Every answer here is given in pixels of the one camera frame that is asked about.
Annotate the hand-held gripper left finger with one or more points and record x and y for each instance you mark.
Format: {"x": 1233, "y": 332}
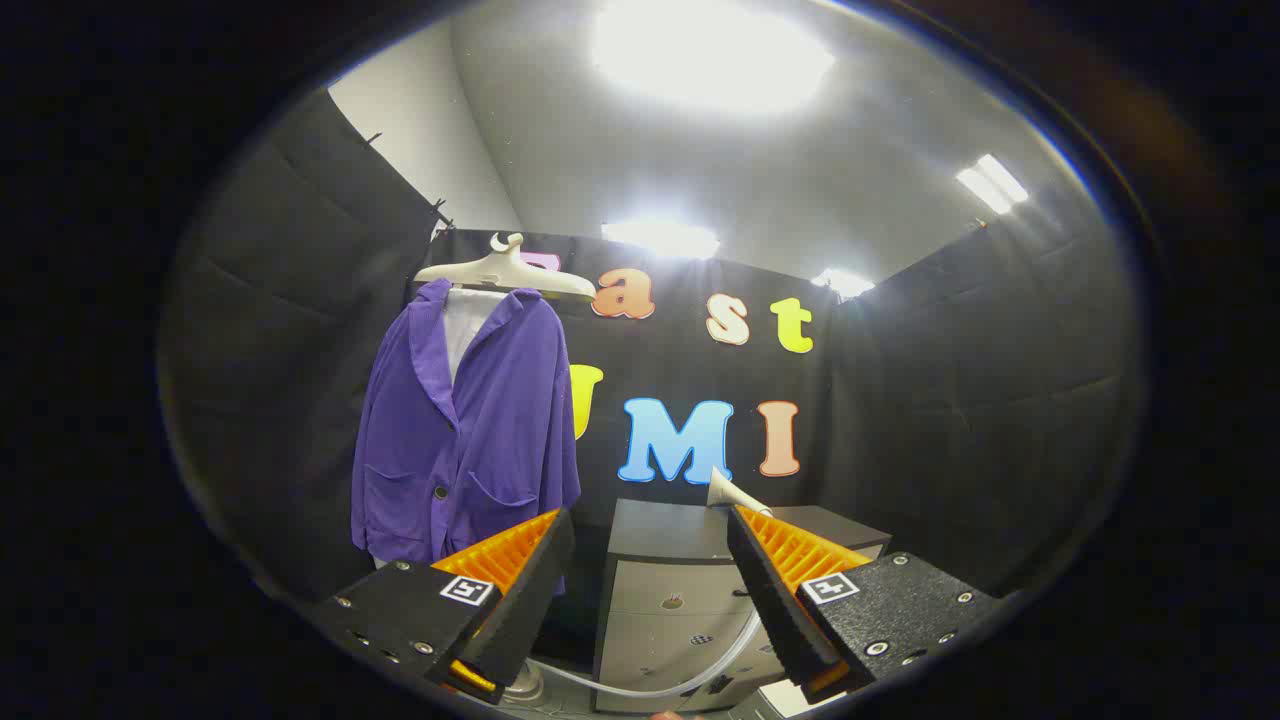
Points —
{"x": 535, "y": 590}

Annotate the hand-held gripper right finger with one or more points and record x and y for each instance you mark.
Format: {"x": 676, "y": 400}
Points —
{"x": 770, "y": 600}

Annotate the purple button-up jacket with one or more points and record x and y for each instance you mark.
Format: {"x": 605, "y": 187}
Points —
{"x": 500, "y": 420}

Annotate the cream plastic clothes hanger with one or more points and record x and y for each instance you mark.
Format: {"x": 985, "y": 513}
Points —
{"x": 505, "y": 268}

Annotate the white flat board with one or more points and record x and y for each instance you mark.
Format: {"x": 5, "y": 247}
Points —
{"x": 795, "y": 700}

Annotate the grey cabinet with black top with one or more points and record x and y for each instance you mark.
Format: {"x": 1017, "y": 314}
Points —
{"x": 660, "y": 590}

